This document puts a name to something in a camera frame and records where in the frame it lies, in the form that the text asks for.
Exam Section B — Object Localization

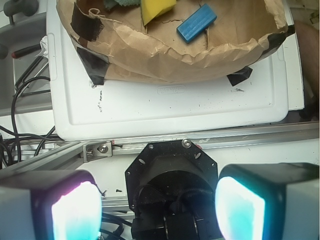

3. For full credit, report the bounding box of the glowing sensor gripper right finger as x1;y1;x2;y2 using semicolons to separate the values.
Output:
215;162;320;240

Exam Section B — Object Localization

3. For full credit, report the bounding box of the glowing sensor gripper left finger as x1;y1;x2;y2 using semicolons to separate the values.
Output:
0;170;102;240

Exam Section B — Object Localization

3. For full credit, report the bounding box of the blue rectangular block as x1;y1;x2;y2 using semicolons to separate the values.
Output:
176;3;217;44

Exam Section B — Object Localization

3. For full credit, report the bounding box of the brown paper bag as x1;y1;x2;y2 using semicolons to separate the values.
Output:
56;0;295;85

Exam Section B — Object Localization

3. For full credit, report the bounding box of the teal terry cloth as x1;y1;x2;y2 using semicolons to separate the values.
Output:
103;0;141;10

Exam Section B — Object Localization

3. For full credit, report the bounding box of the yellow sponge wedge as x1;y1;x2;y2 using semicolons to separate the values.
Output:
140;0;177;26

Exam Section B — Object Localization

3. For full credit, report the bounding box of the silver corner bracket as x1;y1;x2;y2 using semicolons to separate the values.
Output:
82;141;113;163

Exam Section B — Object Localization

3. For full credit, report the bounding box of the aluminium extrusion rail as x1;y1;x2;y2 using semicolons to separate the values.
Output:
0;121;320;171

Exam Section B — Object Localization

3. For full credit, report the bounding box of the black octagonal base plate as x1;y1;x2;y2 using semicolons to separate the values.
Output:
124;142;218;214

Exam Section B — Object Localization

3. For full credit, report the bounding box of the black cable bundle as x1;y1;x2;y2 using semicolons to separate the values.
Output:
0;56;57;168

